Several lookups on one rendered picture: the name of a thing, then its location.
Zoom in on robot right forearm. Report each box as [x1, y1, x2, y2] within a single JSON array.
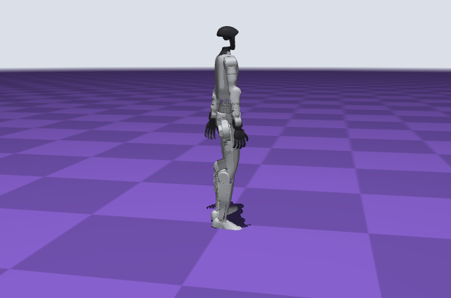
[[229, 87, 242, 126]]

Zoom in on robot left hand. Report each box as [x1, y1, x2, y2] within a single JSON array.
[[204, 112, 218, 139]]

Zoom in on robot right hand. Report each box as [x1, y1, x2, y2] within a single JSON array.
[[233, 120, 249, 149]]

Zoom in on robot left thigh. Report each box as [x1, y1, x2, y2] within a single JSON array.
[[214, 138, 230, 173]]

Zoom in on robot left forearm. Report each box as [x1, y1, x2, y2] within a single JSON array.
[[210, 90, 221, 118]]

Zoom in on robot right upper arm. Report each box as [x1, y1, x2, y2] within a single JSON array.
[[223, 57, 241, 95]]

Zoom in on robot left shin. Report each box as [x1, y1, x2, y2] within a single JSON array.
[[214, 171, 220, 211]]

